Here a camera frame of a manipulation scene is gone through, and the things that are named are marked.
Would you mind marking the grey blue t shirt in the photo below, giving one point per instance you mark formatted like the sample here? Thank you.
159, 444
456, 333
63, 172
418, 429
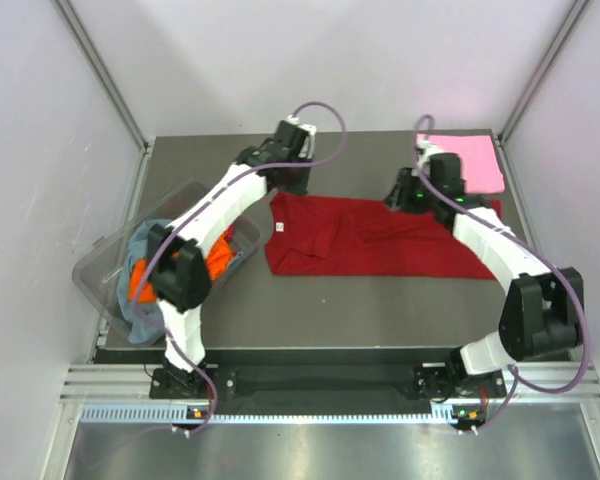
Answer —
145, 319

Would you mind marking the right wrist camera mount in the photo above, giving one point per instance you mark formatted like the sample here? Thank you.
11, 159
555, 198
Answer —
425, 150

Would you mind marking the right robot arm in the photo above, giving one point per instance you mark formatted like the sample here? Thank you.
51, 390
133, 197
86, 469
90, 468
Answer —
543, 313

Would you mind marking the folded pink t shirt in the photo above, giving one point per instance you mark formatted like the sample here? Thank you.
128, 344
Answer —
479, 162

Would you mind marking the orange t shirt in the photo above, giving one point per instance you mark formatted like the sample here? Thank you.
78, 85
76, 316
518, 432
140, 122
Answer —
217, 262

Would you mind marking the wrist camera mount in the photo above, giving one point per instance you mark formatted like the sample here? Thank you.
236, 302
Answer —
425, 150
310, 129

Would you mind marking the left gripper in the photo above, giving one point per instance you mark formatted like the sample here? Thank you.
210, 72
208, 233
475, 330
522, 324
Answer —
297, 188

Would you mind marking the left aluminium frame post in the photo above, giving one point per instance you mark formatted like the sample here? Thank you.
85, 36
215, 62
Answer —
89, 50

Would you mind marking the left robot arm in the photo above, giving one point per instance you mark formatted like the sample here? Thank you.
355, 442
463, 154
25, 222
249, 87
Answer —
177, 253

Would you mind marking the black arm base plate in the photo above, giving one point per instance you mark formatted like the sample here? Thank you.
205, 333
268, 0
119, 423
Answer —
407, 380

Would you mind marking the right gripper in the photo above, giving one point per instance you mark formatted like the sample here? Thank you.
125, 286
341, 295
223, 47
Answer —
398, 199

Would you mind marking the clear plastic bin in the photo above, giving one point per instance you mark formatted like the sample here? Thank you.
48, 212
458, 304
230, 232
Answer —
97, 274

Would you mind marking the red t shirt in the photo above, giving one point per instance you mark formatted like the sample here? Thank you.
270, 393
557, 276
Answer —
330, 236

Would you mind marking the aluminium frame post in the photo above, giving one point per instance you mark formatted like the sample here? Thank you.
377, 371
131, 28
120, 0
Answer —
567, 26
89, 50

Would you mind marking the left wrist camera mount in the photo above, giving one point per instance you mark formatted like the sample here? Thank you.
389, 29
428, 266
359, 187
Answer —
310, 129

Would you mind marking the right aluminium frame post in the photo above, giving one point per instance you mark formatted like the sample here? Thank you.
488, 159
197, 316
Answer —
567, 26

